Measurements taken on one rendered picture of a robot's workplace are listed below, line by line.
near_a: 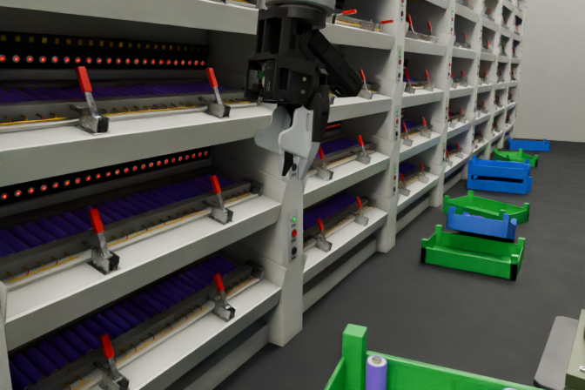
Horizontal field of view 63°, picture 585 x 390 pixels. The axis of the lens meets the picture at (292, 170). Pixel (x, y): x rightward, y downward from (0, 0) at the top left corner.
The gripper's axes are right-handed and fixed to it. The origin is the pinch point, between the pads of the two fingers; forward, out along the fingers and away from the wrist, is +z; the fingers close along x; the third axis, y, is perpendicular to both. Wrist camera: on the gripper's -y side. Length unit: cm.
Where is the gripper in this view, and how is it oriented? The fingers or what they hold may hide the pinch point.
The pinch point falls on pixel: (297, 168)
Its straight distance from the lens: 64.9
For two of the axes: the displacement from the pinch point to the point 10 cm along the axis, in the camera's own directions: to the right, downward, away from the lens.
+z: -1.0, 9.9, 0.9
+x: 5.8, 1.3, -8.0
